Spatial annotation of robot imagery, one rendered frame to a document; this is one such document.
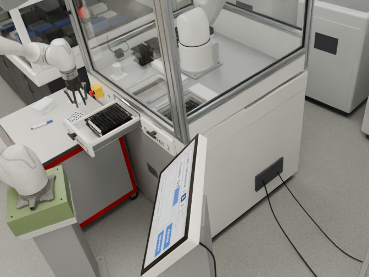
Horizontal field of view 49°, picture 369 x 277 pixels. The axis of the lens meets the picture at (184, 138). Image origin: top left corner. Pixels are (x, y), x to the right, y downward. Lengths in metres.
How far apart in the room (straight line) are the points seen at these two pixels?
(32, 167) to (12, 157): 0.10
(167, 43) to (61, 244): 1.20
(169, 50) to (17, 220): 1.04
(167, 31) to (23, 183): 0.94
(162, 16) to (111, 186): 1.50
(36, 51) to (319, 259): 2.03
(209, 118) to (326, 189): 1.32
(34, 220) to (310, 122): 2.42
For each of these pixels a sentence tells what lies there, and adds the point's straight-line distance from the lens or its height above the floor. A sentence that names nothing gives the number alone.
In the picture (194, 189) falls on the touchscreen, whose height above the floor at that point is 1.19.
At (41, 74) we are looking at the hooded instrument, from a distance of 3.03.
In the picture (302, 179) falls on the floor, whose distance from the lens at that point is 3.15.
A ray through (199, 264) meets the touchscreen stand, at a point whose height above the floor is 0.75.
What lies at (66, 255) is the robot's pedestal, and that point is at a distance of 2.37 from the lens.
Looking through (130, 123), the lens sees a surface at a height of 0.88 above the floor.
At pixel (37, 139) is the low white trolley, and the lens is 2.65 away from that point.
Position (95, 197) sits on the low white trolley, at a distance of 2.83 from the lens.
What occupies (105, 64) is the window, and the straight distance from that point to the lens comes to 2.46.
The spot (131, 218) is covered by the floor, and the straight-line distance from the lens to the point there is 3.00.
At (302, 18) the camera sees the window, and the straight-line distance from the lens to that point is 2.36.
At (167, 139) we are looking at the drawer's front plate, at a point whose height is 0.92.
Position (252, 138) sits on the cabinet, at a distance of 2.42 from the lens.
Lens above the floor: 2.29
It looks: 41 degrees down
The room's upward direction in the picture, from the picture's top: 9 degrees counter-clockwise
